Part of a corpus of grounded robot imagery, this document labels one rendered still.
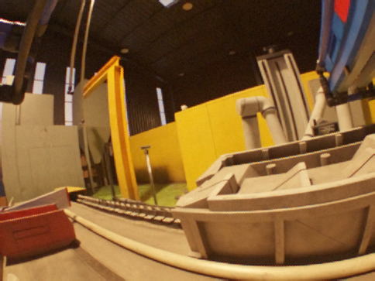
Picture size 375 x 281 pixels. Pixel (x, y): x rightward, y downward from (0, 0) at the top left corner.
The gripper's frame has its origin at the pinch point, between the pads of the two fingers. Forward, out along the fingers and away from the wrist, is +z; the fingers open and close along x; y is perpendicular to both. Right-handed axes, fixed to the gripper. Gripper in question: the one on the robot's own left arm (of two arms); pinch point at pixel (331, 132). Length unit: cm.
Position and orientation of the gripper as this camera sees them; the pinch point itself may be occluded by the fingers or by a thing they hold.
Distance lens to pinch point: 77.0
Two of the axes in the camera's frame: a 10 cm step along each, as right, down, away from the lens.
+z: -5.2, 2.0, -8.3
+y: -2.7, -9.6, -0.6
